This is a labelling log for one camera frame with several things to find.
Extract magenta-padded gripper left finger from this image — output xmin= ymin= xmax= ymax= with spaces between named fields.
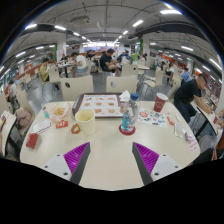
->
xmin=41 ymin=141 xmax=92 ymax=186

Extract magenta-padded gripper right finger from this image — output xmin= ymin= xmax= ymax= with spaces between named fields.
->
xmin=131 ymin=141 xmax=183 ymax=186

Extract clear blue-capped water bottle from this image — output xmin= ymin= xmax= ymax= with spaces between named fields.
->
xmin=119 ymin=92 xmax=141 ymax=134

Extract white printed paper slip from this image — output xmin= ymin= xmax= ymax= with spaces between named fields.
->
xmin=186 ymin=138 xmax=201 ymax=154

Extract flat red box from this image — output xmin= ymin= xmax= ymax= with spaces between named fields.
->
xmin=25 ymin=132 xmax=40 ymax=150

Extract clear plastic packet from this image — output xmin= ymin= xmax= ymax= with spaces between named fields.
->
xmin=173 ymin=123 xmax=191 ymax=141

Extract flat round red coaster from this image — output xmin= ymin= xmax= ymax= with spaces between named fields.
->
xmin=118 ymin=124 xmax=137 ymax=136

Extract colourful printed leaflet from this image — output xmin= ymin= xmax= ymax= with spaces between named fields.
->
xmin=137 ymin=107 xmax=168 ymax=129

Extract clear bag with food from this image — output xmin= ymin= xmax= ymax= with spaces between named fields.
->
xmin=49 ymin=102 xmax=72 ymax=124

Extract pink bag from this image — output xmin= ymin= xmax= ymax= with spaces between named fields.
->
xmin=14 ymin=108 xmax=33 ymax=129

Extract red paper cup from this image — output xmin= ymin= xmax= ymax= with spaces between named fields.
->
xmin=153 ymin=92 xmax=169 ymax=113

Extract white neighbouring table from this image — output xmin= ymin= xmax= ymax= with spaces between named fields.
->
xmin=0 ymin=111 xmax=18 ymax=158

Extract dark brown food tray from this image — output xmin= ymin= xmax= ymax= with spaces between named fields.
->
xmin=71 ymin=92 xmax=129 ymax=118

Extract person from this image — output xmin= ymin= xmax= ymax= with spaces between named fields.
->
xmin=7 ymin=79 xmax=19 ymax=111
xmin=39 ymin=57 xmax=51 ymax=83
xmin=173 ymin=73 xmax=214 ymax=124
xmin=70 ymin=51 xmax=89 ymax=78
xmin=180 ymin=67 xmax=192 ymax=84
xmin=99 ymin=48 xmax=121 ymax=77

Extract printed paper tray liner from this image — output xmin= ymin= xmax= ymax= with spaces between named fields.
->
xmin=79 ymin=94 xmax=125 ymax=118

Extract crumpled white napkin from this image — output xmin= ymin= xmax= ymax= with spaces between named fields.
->
xmin=118 ymin=90 xmax=132 ymax=103

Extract far beige chairs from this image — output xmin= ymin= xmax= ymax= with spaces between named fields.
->
xmin=119 ymin=61 xmax=183 ymax=101

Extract ceiling air conditioner unit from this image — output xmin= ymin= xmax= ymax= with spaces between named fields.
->
xmin=70 ymin=15 xmax=91 ymax=26

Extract ceiling strip lights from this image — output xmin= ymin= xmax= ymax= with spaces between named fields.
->
xmin=0 ymin=9 xmax=224 ymax=81

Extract cream mug with brown handle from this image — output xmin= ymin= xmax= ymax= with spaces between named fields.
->
xmin=70 ymin=108 xmax=97 ymax=136

